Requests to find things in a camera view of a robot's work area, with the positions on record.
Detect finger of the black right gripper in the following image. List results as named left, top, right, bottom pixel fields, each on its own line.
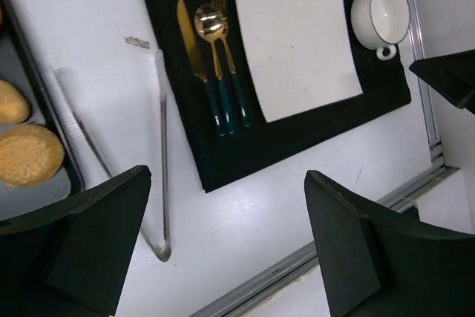
left=409, top=50, right=475, bottom=110

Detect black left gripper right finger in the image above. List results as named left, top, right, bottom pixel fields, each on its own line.
left=304, top=169, right=475, bottom=317

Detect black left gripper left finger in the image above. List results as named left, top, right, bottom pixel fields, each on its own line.
left=1, top=165, right=151, bottom=316

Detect silver metal tongs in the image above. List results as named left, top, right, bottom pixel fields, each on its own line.
left=50, top=51, right=171, bottom=262

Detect oblong bread roll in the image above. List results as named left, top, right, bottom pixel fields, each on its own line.
left=1, top=80, right=30, bottom=125

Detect round crumbly bun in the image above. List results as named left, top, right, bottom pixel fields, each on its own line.
left=1, top=124, right=65, bottom=187

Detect white square plate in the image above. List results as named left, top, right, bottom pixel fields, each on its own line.
left=235, top=0, right=363, bottom=122

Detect black placemat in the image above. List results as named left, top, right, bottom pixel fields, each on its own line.
left=145, top=0, right=411, bottom=192

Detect black baking tray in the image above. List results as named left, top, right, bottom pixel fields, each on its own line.
left=1, top=0, right=85, bottom=220

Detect white two-handled bowl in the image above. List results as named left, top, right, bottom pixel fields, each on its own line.
left=350, top=0, right=410, bottom=61

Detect aluminium table edge rail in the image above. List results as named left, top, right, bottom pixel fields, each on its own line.
left=185, top=0, right=461, bottom=317

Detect gold spoon green handle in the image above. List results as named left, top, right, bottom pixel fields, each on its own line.
left=194, top=4, right=236, bottom=135

